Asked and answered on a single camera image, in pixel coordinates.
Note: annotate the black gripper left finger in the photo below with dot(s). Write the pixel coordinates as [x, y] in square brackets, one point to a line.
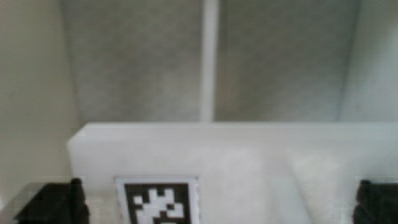
[57, 205]

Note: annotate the white cabinet body box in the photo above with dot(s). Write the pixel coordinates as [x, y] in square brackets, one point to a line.
[181, 61]

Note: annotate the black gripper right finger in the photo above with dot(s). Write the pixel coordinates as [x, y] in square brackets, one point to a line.
[377, 203]

